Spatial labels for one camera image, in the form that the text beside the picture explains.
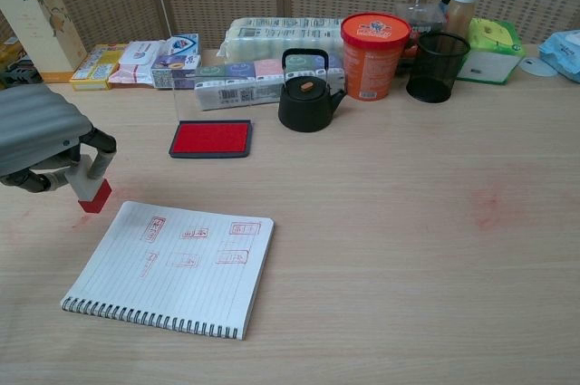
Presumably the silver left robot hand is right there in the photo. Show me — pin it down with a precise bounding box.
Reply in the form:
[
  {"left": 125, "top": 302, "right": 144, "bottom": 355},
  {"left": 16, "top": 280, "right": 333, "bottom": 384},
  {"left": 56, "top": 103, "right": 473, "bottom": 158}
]
[{"left": 0, "top": 83, "right": 117, "bottom": 194}]

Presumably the red white stamp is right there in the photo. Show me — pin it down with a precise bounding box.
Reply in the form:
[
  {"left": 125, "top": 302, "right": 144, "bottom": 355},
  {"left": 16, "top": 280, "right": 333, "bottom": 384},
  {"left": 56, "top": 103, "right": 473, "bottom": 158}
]
[{"left": 67, "top": 154, "right": 113, "bottom": 215}]

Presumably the white spiral notebook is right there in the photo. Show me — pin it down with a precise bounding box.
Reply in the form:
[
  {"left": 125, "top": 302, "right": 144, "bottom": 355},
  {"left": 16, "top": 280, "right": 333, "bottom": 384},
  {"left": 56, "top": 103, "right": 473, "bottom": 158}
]
[{"left": 60, "top": 200, "right": 276, "bottom": 342}]

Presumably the gold foil pack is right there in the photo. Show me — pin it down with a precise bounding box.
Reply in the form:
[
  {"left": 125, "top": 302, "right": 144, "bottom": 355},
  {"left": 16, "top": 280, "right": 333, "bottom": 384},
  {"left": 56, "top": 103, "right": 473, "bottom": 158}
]
[{"left": 0, "top": 35, "right": 28, "bottom": 67}]

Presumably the yellow red box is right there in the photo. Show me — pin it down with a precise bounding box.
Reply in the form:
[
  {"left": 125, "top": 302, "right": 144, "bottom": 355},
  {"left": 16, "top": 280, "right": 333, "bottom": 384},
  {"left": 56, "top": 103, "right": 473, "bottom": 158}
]
[{"left": 69, "top": 43, "right": 130, "bottom": 91}]

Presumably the tall orange cream box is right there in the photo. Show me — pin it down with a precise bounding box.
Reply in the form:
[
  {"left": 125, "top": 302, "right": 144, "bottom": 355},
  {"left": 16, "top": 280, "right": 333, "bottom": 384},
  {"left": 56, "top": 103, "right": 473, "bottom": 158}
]
[{"left": 0, "top": 0, "right": 88, "bottom": 84}]

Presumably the pink wet wipes pack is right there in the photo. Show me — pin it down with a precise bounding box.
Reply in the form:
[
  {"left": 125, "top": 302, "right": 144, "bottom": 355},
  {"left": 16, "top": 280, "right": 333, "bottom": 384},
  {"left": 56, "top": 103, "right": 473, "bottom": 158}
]
[{"left": 108, "top": 40, "right": 169, "bottom": 89}]

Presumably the purple box with peach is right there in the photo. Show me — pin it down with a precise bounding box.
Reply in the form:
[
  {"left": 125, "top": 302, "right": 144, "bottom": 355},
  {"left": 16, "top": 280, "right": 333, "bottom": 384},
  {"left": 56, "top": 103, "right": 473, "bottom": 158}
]
[{"left": 150, "top": 53, "right": 202, "bottom": 90}]

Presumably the blue white box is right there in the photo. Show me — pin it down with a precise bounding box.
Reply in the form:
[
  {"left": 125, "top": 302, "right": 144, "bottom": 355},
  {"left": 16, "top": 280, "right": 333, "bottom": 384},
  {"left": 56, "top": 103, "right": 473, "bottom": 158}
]
[{"left": 162, "top": 33, "right": 200, "bottom": 59}]

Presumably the red ink pad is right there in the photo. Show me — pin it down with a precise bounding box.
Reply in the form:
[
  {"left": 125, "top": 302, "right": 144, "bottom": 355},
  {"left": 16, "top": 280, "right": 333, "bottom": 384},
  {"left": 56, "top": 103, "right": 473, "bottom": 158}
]
[{"left": 169, "top": 119, "right": 253, "bottom": 159}]

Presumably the clear acrylic lid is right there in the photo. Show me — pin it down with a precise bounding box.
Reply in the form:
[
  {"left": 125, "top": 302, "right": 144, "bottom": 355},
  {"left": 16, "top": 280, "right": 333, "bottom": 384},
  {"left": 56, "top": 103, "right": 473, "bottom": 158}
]
[{"left": 171, "top": 70, "right": 257, "bottom": 122}]

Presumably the multicolour pocket tissue row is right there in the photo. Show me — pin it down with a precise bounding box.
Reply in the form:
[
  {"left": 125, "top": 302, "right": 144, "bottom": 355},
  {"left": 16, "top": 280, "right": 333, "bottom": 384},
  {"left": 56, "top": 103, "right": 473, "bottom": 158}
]
[{"left": 194, "top": 56, "right": 345, "bottom": 112}]

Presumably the large white tissue pack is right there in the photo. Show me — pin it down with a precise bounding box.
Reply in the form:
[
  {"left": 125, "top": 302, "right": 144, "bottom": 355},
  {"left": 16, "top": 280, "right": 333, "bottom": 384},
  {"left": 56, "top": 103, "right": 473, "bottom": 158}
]
[{"left": 218, "top": 16, "right": 348, "bottom": 63}]

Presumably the black teapot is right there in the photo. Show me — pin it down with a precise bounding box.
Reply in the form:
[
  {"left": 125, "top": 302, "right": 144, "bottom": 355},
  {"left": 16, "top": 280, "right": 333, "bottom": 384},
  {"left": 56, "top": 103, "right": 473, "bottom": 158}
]
[{"left": 277, "top": 48, "right": 348, "bottom": 134}]

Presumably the orange lidded canister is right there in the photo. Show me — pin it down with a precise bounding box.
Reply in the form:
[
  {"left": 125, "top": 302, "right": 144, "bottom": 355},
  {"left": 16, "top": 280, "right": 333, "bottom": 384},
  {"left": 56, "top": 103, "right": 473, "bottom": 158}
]
[{"left": 340, "top": 12, "right": 412, "bottom": 102}]

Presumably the clear plastic box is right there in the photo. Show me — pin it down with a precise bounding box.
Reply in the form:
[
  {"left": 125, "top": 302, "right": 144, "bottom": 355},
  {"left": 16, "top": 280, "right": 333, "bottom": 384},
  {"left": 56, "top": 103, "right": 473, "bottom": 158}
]
[{"left": 392, "top": 2, "right": 447, "bottom": 60}]

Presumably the black mesh pen cup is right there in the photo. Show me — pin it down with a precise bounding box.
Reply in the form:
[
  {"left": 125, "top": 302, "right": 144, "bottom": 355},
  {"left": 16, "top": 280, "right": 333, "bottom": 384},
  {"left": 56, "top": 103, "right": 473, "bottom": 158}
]
[{"left": 405, "top": 32, "right": 471, "bottom": 104}]

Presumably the brown bottle white cap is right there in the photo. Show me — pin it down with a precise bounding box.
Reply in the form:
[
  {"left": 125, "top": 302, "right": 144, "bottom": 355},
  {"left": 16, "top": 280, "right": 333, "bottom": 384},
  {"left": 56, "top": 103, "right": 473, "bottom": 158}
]
[{"left": 445, "top": 0, "right": 480, "bottom": 40}]

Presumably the green tissue pack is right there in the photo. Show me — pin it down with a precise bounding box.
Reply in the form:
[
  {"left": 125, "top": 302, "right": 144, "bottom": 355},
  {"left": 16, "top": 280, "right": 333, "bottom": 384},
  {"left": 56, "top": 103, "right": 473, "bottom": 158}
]
[{"left": 455, "top": 16, "right": 527, "bottom": 86}]

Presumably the white round disc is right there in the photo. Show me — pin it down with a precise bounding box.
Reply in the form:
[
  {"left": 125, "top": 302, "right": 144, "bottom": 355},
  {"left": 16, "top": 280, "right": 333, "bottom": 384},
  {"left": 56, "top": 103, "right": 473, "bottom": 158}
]
[{"left": 518, "top": 56, "right": 559, "bottom": 78}]

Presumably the blue wet wipes pack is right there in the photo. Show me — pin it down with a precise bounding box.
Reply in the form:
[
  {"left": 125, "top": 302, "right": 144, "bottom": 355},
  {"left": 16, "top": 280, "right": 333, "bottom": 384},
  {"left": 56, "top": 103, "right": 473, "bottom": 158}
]
[{"left": 537, "top": 29, "right": 580, "bottom": 83}]

